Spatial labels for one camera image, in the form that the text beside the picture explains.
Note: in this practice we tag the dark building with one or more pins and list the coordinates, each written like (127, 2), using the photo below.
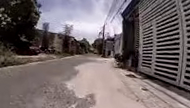
(130, 36)

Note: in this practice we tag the utility pole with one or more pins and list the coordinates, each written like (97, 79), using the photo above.
(102, 40)

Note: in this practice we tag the white slatted metal fence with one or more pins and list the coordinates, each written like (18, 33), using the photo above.
(171, 40)

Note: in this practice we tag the large dark green tree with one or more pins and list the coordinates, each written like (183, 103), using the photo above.
(11, 12)

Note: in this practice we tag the long grey wall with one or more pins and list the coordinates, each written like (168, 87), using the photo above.
(55, 41)

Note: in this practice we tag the row of distant buildings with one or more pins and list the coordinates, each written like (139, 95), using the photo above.
(110, 44)

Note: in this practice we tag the grey paved sidewalk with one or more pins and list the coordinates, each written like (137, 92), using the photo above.
(165, 97)

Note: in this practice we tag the grey asphalt road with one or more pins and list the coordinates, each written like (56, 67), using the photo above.
(39, 85)

